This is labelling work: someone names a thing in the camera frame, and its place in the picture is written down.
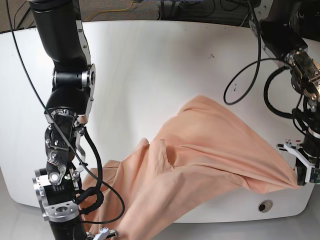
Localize black cable on image-left arm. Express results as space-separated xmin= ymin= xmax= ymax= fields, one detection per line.
xmin=6 ymin=0 xmax=126 ymax=225

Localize right table grommet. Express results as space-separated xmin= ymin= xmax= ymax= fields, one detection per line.
xmin=257 ymin=199 xmax=273 ymax=213

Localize black floor cables top left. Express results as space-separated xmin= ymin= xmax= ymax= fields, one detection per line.
xmin=6 ymin=0 xmax=37 ymax=30

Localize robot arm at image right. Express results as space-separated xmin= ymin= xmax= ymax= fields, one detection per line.
xmin=248 ymin=0 xmax=320 ymax=186

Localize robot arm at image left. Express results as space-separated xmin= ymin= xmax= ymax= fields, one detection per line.
xmin=29 ymin=0 xmax=118 ymax=240

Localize wrist camera, image-right gripper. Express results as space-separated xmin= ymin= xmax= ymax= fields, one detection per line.
xmin=309 ymin=168 xmax=320 ymax=185

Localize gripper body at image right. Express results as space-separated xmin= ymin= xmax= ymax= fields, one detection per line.
xmin=277 ymin=134 xmax=320 ymax=184

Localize yellow cable on floor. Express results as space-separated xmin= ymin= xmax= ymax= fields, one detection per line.
xmin=84 ymin=0 xmax=136 ymax=23

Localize peach t-shirt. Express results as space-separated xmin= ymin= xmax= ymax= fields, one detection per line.
xmin=84 ymin=96 xmax=298 ymax=240

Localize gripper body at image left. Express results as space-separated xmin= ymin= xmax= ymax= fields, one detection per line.
xmin=48 ymin=216 xmax=118 ymax=240

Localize black floor cables top right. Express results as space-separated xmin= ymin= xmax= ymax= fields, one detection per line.
xmin=158 ymin=0 xmax=251 ymax=27

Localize black floor cables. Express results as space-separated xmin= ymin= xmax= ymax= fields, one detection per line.
xmin=6 ymin=0 xmax=37 ymax=30
xmin=158 ymin=0 xmax=251 ymax=27

